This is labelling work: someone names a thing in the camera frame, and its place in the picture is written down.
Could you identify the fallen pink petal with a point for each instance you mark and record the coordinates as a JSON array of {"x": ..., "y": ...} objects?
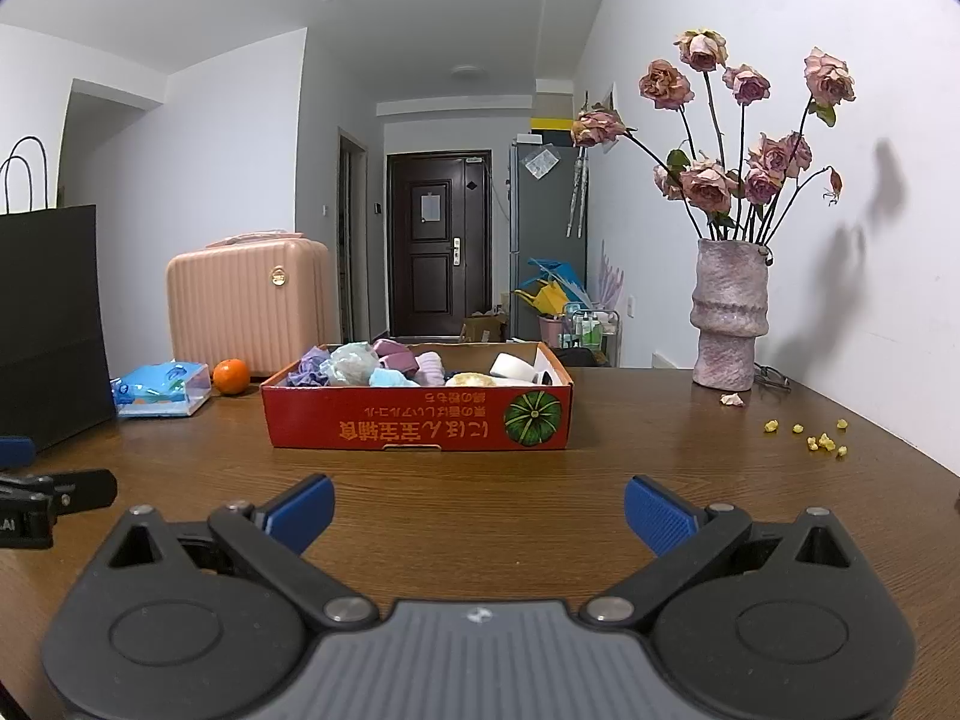
[{"x": 732, "y": 399}]

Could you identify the pumpkin print cardboard box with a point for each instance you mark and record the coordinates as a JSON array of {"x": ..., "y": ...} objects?
[{"x": 420, "y": 424}]

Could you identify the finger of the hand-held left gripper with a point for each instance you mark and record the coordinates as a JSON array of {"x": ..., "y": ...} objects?
[
  {"x": 16, "y": 453},
  {"x": 75, "y": 491}
]

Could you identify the orange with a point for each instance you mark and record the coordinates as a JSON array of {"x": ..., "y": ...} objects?
[{"x": 231, "y": 376}]

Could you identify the yellow white plush toy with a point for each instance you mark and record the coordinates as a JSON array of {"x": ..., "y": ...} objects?
[{"x": 469, "y": 379}]

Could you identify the scattered yellow crumbs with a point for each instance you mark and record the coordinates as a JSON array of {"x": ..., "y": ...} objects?
[{"x": 817, "y": 439}]

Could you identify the purple wing decoration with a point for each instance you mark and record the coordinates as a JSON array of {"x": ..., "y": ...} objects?
[{"x": 611, "y": 277}]

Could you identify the paper sheet on door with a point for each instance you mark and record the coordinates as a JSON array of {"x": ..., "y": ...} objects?
[{"x": 429, "y": 207}]

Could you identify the light blue soft cloth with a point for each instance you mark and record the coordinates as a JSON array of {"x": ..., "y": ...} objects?
[{"x": 390, "y": 379}]

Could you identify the blue plastic rack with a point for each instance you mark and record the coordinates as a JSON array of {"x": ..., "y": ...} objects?
[{"x": 559, "y": 270}]

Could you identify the purple knit pouch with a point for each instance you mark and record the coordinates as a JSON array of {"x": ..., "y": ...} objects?
[{"x": 311, "y": 371}]

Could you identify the black chair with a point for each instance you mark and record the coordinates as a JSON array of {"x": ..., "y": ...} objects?
[{"x": 581, "y": 357}]

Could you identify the clear plastic bag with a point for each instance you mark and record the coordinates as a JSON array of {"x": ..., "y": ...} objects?
[{"x": 540, "y": 163}]

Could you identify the blue tissue pack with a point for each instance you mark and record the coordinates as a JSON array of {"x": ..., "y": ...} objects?
[{"x": 157, "y": 390}]

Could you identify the folded clear umbrellas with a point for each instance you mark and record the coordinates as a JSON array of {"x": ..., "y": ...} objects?
[{"x": 577, "y": 195}]

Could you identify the black paper bag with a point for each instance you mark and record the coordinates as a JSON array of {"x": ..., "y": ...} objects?
[{"x": 45, "y": 315}]

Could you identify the pink bucket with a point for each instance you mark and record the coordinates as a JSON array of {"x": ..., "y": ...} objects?
[{"x": 550, "y": 328}]

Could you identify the grey green soft cloth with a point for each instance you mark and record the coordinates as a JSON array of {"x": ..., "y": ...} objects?
[{"x": 356, "y": 364}]

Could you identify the grey refrigerator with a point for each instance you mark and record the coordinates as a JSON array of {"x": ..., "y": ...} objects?
[{"x": 544, "y": 225}]

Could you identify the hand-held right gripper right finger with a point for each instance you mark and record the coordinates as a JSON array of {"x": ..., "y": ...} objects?
[{"x": 660, "y": 514}]

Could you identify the yellow black box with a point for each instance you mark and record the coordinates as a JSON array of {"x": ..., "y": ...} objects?
[{"x": 551, "y": 129}]

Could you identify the white flat board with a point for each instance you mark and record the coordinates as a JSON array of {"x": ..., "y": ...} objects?
[{"x": 671, "y": 360}]

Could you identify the pink ribbed suitcase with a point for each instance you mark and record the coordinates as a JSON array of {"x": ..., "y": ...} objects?
[{"x": 247, "y": 307}]

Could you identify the dark side doorway frame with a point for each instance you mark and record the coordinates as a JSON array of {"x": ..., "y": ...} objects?
[{"x": 343, "y": 240}]

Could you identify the black eyeglasses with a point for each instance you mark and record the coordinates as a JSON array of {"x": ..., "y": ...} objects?
[{"x": 772, "y": 377}]

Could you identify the brown cardboard carton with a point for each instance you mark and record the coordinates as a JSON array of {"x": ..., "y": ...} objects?
[{"x": 480, "y": 328}]

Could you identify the metal cart with bottles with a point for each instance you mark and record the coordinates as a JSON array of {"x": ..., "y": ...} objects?
[{"x": 592, "y": 330}]

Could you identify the pink textured vase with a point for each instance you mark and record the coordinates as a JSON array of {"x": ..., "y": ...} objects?
[{"x": 727, "y": 315}]

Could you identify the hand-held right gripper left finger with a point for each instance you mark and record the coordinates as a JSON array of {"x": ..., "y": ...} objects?
[{"x": 300, "y": 510}]

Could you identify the bunch of dried pink roses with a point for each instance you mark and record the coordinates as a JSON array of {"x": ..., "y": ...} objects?
[{"x": 709, "y": 184}]

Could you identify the dark brown entrance door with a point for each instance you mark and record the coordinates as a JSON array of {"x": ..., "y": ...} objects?
[{"x": 435, "y": 277}]

